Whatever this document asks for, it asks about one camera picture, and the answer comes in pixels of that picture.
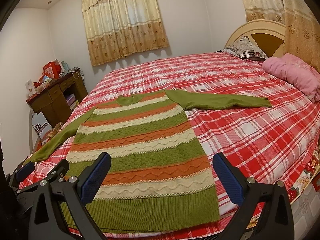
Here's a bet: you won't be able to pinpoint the grey patterned pillow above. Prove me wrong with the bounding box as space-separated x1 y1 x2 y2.
223 36 267 61

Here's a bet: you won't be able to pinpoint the white printed paper bag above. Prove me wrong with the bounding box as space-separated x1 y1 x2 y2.
31 112 52 140

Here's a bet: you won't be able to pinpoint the cream wooden headboard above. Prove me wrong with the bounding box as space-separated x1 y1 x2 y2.
225 20 286 57

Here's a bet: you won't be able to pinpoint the beige floral window curtain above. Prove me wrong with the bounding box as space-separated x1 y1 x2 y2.
81 0 169 67

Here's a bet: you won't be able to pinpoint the red white plaid bedsheet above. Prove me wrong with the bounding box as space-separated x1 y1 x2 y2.
20 52 319 239

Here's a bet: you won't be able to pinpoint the white greeting card box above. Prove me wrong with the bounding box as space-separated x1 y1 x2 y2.
25 80 37 98

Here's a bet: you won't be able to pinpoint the stacked books in desk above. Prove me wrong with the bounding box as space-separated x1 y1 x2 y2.
66 94 79 111

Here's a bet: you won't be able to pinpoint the brown wooden desk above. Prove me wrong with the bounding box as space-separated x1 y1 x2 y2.
26 68 88 127

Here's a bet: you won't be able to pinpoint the pink folded blanket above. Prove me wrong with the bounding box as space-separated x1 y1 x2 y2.
262 53 319 102

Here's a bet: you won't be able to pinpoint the red gift box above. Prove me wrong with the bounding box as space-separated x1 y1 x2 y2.
43 61 61 79

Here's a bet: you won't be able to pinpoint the beige floral side curtain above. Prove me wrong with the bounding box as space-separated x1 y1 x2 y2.
242 0 319 71

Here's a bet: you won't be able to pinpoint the patterned red green bed skirt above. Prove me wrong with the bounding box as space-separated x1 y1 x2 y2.
246 149 320 230

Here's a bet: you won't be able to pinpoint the brown floral cloth bundle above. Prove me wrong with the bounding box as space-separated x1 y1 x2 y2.
53 122 63 133

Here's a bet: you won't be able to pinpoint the green orange striped knit sweater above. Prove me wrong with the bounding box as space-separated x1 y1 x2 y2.
29 89 271 233

